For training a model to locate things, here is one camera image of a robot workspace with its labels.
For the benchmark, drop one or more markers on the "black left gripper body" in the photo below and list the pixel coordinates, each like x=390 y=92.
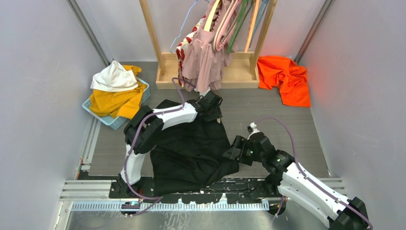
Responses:
x=213 y=113

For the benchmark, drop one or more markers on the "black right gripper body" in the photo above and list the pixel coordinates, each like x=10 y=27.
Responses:
x=247 y=155

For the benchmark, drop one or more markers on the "pink pleated skirt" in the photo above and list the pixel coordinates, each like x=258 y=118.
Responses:
x=213 y=62

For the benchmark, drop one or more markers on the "black garment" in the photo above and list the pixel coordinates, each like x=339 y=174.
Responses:
x=188 y=157

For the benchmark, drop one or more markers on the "red poppy print garment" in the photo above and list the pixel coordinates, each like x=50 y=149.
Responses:
x=189 y=54

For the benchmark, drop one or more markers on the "beige plastic hanger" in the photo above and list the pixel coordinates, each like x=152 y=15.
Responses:
x=209 y=18

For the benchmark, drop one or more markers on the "light blue hanger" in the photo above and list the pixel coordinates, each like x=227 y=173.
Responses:
x=189 y=18

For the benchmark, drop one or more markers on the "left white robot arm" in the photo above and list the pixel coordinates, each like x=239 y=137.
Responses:
x=145 y=128

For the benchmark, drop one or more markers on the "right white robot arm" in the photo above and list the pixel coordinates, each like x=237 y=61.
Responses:
x=289 y=179

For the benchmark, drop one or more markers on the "wooden hanger rack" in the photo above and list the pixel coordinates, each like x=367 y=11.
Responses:
x=242 y=73

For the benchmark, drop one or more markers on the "pink hanger on rack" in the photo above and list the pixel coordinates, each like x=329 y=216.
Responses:
x=224 y=31

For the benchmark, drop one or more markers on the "peach hanger on rack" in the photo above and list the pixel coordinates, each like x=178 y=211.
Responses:
x=254 y=13

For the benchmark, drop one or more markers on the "teal hanger on rack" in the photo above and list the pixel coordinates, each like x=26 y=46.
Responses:
x=261 y=12

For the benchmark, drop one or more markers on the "orange garment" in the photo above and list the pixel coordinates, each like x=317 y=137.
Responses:
x=290 y=79

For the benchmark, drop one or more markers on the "yellow garment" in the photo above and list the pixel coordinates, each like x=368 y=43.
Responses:
x=124 y=104

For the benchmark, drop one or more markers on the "blue plastic basket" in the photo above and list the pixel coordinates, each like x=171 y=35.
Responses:
x=115 y=123

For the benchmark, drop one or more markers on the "white garment in basket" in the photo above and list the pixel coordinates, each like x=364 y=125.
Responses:
x=116 y=78

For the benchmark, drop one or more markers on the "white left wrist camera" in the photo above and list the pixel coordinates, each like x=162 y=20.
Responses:
x=202 y=94

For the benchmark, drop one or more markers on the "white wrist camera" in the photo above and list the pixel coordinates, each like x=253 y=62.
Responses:
x=252 y=129
x=202 y=94

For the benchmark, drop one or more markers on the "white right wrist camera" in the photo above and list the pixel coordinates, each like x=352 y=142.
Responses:
x=252 y=129

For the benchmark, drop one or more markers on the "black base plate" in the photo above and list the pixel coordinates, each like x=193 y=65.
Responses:
x=232 y=190

